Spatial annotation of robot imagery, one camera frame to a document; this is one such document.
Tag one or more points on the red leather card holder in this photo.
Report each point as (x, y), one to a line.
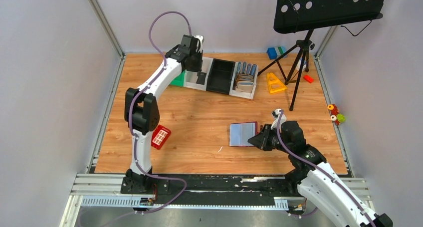
(240, 133)

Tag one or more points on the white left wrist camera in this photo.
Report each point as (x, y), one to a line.
(200, 42)

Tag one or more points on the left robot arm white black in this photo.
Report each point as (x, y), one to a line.
(142, 112)

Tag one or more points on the green plastic bin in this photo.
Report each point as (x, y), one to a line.
(179, 80)

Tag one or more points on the colourful toy car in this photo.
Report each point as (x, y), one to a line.
(335, 115)

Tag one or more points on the small red block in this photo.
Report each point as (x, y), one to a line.
(308, 78)

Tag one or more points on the black music stand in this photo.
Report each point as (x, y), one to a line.
(292, 16)

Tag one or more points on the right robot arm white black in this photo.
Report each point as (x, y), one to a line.
(314, 178)

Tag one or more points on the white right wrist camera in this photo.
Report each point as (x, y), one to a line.
(279, 118)

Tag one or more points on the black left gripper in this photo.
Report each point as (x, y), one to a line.
(198, 68)

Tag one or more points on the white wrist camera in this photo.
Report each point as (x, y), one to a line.
(200, 42)
(279, 118)

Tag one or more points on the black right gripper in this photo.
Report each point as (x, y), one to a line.
(261, 140)

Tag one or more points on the black plastic bin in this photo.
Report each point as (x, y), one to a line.
(220, 76)

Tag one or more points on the yellow triangular toy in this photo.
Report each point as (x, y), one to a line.
(274, 84)

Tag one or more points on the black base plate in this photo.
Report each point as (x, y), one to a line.
(169, 185)

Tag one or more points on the blue green block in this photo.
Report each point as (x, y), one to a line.
(275, 52)

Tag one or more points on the white bin with tools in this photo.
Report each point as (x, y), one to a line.
(244, 80)

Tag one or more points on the red plastic tray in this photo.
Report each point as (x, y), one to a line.
(160, 136)

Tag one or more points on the white plastic bin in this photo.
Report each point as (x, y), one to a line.
(191, 77)

